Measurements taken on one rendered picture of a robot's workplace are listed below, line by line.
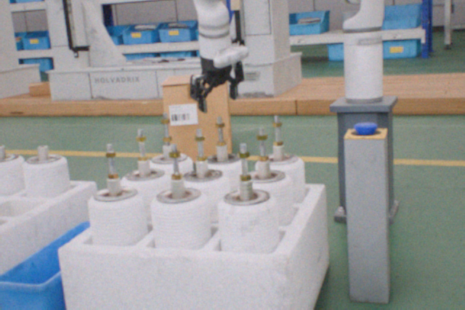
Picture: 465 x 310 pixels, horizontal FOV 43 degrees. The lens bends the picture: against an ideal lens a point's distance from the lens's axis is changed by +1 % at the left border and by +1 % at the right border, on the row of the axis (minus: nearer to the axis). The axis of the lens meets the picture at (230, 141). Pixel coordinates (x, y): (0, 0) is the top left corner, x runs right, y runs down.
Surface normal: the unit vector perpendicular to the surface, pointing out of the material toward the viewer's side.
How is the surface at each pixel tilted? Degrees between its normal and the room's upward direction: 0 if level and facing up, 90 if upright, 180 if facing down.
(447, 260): 0
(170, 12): 90
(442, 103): 90
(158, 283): 90
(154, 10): 90
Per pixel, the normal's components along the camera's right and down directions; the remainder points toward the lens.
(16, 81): 0.93, 0.01
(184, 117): 0.00, 0.22
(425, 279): -0.07, -0.97
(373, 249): -0.29, 0.23
